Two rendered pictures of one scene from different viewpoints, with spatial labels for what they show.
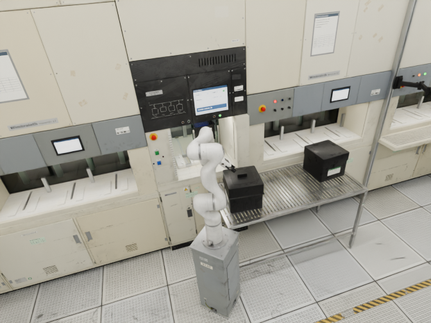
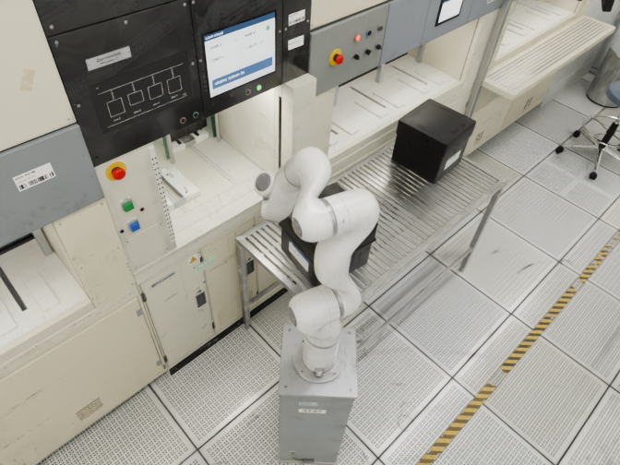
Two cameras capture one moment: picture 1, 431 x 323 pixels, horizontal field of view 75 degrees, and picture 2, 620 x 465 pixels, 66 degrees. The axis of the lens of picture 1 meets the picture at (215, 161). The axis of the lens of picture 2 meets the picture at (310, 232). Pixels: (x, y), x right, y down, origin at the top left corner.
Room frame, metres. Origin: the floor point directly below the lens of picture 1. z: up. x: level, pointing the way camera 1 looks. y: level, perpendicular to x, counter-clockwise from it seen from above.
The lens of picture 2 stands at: (0.79, 0.56, 2.37)
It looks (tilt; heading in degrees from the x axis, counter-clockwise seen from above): 48 degrees down; 328
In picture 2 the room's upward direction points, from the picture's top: 5 degrees clockwise
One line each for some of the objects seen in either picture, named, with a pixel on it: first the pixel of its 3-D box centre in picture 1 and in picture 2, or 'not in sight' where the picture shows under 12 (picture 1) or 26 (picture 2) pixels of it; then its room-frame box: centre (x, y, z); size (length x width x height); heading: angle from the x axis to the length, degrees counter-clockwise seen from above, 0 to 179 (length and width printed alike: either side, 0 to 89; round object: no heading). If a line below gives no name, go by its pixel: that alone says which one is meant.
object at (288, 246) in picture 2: (242, 192); (325, 242); (1.88, -0.21, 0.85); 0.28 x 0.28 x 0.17; 6
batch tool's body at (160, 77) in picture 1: (192, 145); (167, 151); (2.57, 0.22, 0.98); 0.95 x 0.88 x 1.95; 14
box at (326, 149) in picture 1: (324, 160); (431, 140); (2.21, -1.03, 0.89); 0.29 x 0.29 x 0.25; 18
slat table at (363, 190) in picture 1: (282, 217); (370, 256); (2.02, -0.61, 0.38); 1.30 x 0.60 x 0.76; 104
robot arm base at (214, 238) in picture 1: (213, 230); (320, 346); (1.46, 0.05, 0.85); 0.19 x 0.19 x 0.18
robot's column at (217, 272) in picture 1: (218, 271); (313, 401); (1.46, 0.05, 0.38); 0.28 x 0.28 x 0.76; 59
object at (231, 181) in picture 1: (242, 180); (327, 220); (1.88, -0.21, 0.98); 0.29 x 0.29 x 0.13; 6
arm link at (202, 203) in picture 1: (206, 208); (315, 316); (1.47, 0.09, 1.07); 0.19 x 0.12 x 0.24; 87
